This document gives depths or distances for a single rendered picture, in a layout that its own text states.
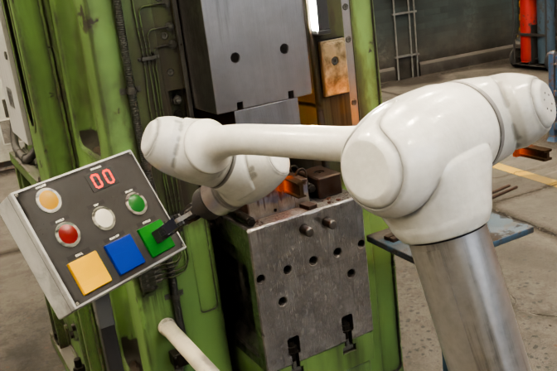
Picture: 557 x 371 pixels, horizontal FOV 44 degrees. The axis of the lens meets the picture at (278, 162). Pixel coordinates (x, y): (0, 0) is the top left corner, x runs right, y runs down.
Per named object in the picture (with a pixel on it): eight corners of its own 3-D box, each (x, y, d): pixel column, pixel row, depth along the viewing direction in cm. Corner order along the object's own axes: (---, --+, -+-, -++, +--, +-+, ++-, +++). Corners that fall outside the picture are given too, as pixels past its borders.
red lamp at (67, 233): (82, 243, 148) (78, 224, 147) (60, 248, 146) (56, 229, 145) (79, 238, 151) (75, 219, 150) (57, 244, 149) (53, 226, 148)
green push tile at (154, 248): (176, 245, 165) (161, 218, 165) (153, 257, 160) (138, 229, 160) (172, 248, 166) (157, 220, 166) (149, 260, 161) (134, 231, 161)
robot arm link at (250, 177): (251, 172, 149) (201, 152, 142) (298, 140, 139) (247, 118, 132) (252, 216, 144) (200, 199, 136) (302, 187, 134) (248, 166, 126)
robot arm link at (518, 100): (446, 79, 106) (393, 98, 98) (555, 45, 93) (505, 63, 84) (471, 160, 107) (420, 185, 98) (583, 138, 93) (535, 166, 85)
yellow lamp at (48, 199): (63, 208, 149) (59, 189, 148) (41, 214, 147) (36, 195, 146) (60, 204, 151) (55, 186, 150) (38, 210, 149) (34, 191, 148)
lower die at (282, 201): (309, 203, 202) (306, 175, 199) (249, 221, 193) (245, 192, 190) (245, 175, 238) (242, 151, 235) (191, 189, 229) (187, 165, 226)
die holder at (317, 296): (374, 330, 215) (361, 195, 203) (268, 375, 198) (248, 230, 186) (284, 273, 263) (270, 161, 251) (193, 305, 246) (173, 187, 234)
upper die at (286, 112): (301, 130, 196) (297, 97, 193) (239, 145, 187) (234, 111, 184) (236, 113, 232) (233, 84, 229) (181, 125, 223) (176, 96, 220)
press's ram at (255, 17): (337, 88, 199) (323, -56, 188) (216, 115, 182) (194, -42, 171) (268, 77, 235) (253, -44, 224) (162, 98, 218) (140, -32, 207)
